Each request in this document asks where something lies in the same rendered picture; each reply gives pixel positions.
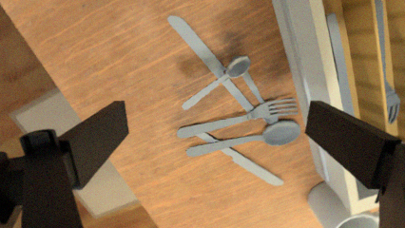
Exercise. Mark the wooden cutlery tray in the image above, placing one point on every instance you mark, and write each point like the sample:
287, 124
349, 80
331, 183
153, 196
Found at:
359, 36

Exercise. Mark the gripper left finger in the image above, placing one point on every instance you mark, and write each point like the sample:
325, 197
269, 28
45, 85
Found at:
54, 166

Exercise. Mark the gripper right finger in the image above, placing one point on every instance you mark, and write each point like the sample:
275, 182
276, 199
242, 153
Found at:
374, 157

